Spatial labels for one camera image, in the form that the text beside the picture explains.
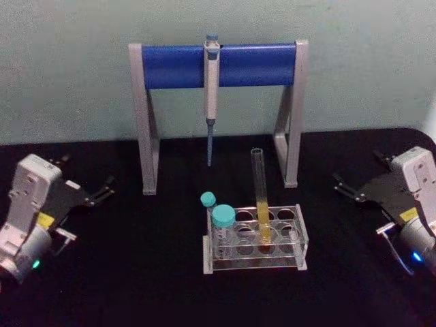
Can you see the clear plastic tube rack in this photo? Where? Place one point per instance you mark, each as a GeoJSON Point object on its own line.
{"type": "Point", "coordinates": [255, 264]}

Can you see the black table cloth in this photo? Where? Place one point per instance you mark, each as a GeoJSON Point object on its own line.
{"type": "Point", "coordinates": [143, 293]}

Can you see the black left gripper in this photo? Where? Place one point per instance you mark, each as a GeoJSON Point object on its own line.
{"type": "Point", "coordinates": [66, 197]}

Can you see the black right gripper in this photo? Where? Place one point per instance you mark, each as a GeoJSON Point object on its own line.
{"type": "Point", "coordinates": [385, 194]}

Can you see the grey pipette with blue tip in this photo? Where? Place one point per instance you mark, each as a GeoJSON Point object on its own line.
{"type": "Point", "coordinates": [211, 95]}

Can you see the glass test tube yellow liquid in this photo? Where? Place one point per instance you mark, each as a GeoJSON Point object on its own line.
{"type": "Point", "coordinates": [260, 184]}

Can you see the small tube with teal cap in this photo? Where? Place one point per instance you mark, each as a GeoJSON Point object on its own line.
{"type": "Point", "coordinates": [208, 199]}

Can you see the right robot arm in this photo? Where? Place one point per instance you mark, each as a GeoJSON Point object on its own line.
{"type": "Point", "coordinates": [419, 170]}

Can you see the grey stand with blue bar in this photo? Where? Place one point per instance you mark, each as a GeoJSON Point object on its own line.
{"type": "Point", "coordinates": [170, 66]}

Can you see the large tube with teal cap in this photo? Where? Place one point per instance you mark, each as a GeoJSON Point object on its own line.
{"type": "Point", "coordinates": [223, 216]}

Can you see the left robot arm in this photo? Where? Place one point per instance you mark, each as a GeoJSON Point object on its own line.
{"type": "Point", "coordinates": [30, 177]}

